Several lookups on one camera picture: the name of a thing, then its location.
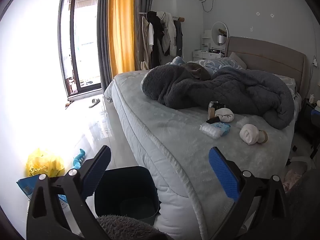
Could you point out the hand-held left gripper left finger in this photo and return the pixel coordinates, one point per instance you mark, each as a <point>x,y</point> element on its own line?
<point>97,170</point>

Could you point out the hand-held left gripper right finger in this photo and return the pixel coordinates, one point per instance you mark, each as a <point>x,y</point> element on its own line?
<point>222,172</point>

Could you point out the dark blue trash bin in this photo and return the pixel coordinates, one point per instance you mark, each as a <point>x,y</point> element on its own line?
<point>120,185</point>

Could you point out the large bubble wrap sheet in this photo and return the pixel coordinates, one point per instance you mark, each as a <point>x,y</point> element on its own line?
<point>211,131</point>

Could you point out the blue tissue packet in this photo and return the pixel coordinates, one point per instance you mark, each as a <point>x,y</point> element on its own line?
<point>222,128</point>

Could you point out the blue dinosaur plush toy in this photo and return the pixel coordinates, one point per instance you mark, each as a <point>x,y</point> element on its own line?
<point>78,158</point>

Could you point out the white rolled sock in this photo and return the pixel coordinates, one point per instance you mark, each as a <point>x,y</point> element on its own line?
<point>225,115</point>
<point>248,133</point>

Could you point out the flat black packet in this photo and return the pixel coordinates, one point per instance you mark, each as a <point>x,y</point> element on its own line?
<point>212,120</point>

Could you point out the small bubble wrap piece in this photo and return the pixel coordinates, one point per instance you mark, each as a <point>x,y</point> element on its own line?
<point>243,123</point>

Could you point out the brown tape roll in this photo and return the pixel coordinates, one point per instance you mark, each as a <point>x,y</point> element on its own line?
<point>263,136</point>

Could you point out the yellow plastic bag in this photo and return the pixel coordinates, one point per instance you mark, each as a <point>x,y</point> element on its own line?
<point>42,162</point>

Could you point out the dark grey fleece garment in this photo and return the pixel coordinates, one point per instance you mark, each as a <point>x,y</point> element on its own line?
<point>125,227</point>

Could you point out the grey slipper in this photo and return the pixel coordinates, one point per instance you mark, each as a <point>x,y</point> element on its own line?
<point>94,103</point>

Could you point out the bed with grey sheet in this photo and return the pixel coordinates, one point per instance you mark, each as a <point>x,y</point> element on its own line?
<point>162,135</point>

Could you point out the small brown object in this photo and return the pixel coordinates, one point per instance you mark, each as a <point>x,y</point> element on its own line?
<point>68,105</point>

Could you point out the blue flat bag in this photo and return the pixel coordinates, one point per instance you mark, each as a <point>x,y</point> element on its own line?
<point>25,185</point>

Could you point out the white basket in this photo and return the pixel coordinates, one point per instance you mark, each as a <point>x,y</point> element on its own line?
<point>301,160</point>

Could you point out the dark grey fleece blanket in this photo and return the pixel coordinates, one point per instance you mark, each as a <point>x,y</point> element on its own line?
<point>225,92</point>

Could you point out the dark nightstand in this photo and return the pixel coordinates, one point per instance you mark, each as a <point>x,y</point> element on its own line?
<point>306,120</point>

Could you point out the brown cat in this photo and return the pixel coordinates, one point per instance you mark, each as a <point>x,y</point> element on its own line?
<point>197,71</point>

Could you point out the blue patterned quilt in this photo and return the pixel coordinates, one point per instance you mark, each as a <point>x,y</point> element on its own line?
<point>215,63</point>

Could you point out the beige pillow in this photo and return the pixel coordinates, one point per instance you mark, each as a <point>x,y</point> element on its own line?
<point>237,58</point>

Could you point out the white dressing table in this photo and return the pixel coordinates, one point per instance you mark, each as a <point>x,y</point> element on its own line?
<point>202,54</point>

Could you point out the beige padded headboard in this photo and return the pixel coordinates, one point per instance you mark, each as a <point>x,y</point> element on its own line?
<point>270,55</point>

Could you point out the black framed glass door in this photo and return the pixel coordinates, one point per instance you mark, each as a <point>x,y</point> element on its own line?
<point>72,42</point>

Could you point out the white table lamp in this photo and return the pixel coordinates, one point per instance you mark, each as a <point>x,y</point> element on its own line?
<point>221,40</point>

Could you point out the beige coat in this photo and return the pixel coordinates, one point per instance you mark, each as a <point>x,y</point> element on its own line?
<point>144,45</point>

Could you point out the white shelf organizer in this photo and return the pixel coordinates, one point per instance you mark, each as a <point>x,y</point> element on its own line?
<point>205,40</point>

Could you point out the dark grey hanging garment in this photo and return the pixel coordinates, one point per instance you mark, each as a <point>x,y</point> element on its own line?
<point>178,37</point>

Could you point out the round mirror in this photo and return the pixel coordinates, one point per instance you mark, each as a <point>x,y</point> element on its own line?
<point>216,30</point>

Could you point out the white shirt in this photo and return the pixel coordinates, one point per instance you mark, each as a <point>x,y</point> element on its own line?
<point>151,35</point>

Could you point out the yellow curtain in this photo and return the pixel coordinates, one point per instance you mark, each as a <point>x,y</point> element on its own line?
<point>121,25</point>

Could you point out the white jacket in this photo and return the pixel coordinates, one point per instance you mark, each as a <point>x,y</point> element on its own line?
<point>170,35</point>

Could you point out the black coat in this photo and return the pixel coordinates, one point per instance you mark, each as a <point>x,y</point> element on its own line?
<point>157,35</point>

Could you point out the clothes rack rod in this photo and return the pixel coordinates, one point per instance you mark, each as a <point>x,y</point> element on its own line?
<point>180,18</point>

